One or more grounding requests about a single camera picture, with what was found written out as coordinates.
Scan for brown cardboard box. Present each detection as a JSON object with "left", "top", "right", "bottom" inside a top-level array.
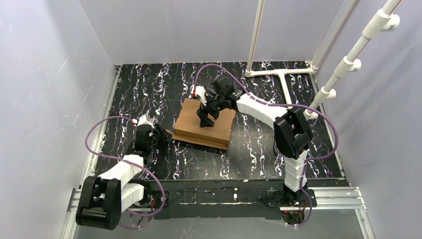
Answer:
[{"left": 167, "top": 99, "right": 236, "bottom": 150}]

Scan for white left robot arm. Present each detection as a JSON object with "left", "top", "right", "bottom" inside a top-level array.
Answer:
[{"left": 75, "top": 122, "right": 171, "bottom": 230}]

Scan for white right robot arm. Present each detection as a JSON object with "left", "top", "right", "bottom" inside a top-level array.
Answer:
[{"left": 191, "top": 77, "right": 312, "bottom": 192}]

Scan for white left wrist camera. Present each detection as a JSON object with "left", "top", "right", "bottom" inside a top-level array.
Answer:
[{"left": 136, "top": 115, "right": 154, "bottom": 127}]

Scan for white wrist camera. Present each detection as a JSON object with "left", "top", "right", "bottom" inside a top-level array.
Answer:
[
  {"left": 191, "top": 86, "right": 207, "bottom": 105},
  {"left": 136, "top": 115, "right": 154, "bottom": 127}
]

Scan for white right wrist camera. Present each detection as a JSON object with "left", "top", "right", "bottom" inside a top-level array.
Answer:
[{"left": 191, "top": 86, "right": 207, "bottom": 105}]

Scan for white PVC pipe frame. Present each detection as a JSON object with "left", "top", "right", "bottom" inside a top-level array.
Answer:
[{"left": 244, "top": 0, "right": 358, "bottom": 104}]

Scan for black handled pliers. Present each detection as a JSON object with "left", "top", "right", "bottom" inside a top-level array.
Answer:
[{"left": 273, "top": 133, "right": 289, "bottom": 155}]

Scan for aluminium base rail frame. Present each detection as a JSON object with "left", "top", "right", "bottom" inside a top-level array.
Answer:
[{"left": 66, "top": 178, "right": 365, "bottom": 227}]

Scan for white PVC camera pole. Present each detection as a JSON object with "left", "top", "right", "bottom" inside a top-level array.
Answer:
[{"left": 310, "top": 0, "right": 401, "bottom": 109}]

